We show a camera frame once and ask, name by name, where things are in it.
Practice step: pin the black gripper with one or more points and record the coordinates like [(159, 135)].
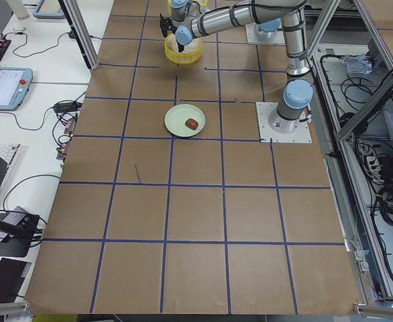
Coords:
[(181, 45)]

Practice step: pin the yellow steamer layer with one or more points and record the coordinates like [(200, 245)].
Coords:
[(190, 54), (204, 3)]

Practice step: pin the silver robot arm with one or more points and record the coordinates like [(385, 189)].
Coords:
[(268, 27), (188, 20)]

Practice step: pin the light green plate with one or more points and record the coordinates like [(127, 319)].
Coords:
[(176, 116)]

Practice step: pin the brown bun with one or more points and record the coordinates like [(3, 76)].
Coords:
[(192, 124)]

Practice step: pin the black power adapter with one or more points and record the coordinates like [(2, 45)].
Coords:
[(67, 107)]

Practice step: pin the white keyboard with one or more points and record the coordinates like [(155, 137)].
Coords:
[(11, 153)]

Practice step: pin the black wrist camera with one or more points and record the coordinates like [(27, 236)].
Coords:
[(165, 25)]

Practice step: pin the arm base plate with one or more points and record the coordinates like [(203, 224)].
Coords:
[(256, 35), (274, 129)]

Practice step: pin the aluminium frame post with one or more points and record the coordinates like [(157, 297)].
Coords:
[(77, 25)]

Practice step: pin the black camera stand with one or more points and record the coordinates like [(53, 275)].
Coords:
[(19, 232)]

